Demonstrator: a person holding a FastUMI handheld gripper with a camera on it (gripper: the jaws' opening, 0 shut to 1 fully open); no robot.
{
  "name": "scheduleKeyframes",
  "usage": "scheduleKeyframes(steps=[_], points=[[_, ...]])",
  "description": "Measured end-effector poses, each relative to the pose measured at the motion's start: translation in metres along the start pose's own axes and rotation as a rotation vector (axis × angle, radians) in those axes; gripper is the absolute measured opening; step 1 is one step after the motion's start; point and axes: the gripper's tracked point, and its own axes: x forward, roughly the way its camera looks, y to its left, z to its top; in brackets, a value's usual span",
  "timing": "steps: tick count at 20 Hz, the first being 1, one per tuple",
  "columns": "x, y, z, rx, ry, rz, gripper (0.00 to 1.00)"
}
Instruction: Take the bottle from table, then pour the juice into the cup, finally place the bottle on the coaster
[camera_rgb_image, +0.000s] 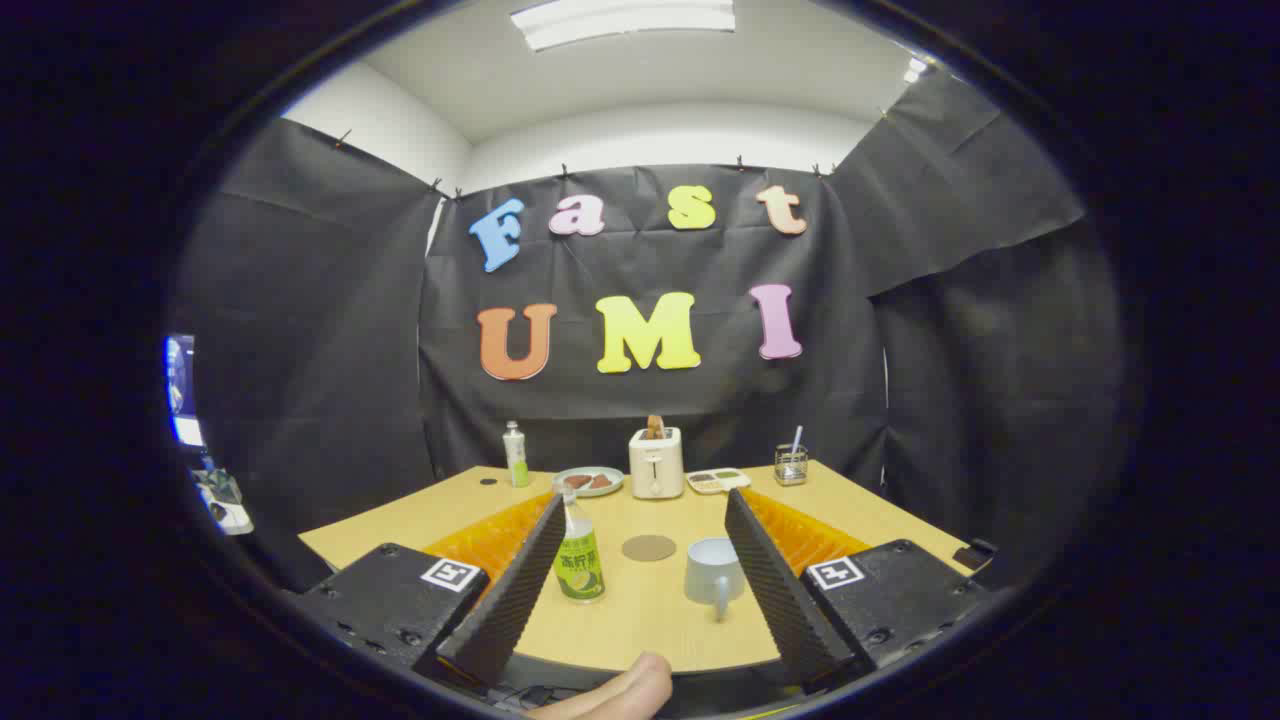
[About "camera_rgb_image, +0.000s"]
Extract pale green plate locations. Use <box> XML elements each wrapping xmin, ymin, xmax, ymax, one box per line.
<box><xmin>552</xmin><ymin>466</ymin><xmax>625</xmax><ymax>498</ymax></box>

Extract clear green-label juice bottle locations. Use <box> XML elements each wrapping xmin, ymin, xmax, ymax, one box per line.
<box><xmin>553</xmin><ymin>487</ymin><xmax>607</xmax><ymax>603</ymax></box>

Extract pale grey cup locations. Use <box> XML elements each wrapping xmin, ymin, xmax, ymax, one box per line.
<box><xmin>684</xmin><ymin>537</ymin><xmax>746</xmax><ymax>623</ymax></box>

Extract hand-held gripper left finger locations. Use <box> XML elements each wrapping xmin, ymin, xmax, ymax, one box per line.
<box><xmin>283</xmin><ymin>490</ymin><xmax>569</xmax><ymax>691</ymax></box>

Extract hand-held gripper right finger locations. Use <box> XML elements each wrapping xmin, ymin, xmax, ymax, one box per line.
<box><xmin>724</xmin><ymin>487</ymin><xmax>991</xmax><ymax>691</ymax></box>

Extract wooden table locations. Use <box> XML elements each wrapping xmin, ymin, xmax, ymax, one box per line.
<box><xmin>298</xmin><ymin>460</ymin><xmax>976</xmax><ymax>676</ymax></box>

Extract slim white and green bottle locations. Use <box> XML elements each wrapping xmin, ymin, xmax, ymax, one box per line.
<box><xmin>502</xmin><ymin>421</ymin><xmax>531</xmax><ymax>489</ymax></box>

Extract white toaster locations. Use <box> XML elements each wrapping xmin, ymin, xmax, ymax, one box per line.
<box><xmin>628</xmin><ymin>427</ymin><xmax>685</xmax><ymax>500</ymax></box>

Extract lit monitor screen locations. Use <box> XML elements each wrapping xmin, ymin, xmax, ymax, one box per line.
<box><xmin>165</xmin><ymin>335</ymin><xmax>206</xmax><ymax>448</ymax></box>

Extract ceiling light panel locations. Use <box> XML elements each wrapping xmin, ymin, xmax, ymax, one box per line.
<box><xmin>510</xmin><ymin>0</ymin><xmax>736</xmax><ymax>53</ymax></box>

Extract white device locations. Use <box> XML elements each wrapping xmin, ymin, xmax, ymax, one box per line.
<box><xmin>195</xmin><ymin>468</ymin><xmax>254</xmax><ymax>536</ymax></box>

